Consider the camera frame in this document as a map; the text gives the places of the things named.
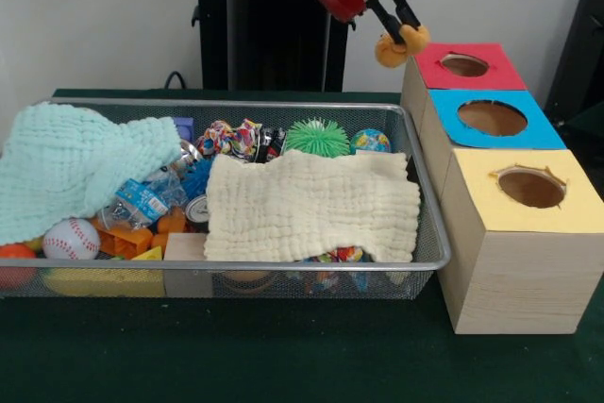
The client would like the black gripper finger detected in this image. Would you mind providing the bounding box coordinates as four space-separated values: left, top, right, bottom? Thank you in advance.
367 0 408 45
384 0 422 31

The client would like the brown plush toy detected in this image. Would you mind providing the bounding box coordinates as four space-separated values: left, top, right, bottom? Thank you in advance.
375 24 431 68

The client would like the cream waffle cloth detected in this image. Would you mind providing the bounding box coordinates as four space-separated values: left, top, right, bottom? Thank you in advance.
203 148 422 263

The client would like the mint waffle cloth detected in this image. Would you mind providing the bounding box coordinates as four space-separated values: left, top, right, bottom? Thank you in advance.
0 101 183 246

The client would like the shallow mesh bin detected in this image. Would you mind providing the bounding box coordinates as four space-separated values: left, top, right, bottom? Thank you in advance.
0 97 452 300

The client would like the wooden box with three holes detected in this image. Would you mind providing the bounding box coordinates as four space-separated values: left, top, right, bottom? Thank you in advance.
399 40 604 336

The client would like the globe print ball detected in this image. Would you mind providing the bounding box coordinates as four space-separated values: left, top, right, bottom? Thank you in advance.
349 127 393 155

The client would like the green spiky ball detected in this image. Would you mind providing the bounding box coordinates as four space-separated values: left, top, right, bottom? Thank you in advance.
285 118 353 158

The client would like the black red crumpled packet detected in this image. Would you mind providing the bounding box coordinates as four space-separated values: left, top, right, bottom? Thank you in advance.
254 126 288 163

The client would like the black standing panel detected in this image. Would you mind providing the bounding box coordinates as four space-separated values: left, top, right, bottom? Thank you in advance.
542 0 604 140

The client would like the dark green side tablecloth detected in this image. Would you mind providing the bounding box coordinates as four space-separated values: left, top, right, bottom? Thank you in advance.
563 108 604 140

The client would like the blue spiky ball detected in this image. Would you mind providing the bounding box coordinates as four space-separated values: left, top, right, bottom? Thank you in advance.
181 157 216 201

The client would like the crumpled plastic bottle blue label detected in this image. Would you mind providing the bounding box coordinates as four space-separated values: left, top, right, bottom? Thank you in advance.
101 171 190 232

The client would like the white baseball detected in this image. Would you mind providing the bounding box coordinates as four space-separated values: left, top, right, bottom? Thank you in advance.
42 217 102 261

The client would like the orange red ball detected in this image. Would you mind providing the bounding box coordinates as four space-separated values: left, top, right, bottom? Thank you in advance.
0 243 39 291

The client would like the colourful knotted rope toy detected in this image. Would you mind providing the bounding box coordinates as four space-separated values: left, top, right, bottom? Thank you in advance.
195 118 263 159

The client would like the black cable loop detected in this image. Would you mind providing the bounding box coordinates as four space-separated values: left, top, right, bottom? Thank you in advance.
163 71 188 91

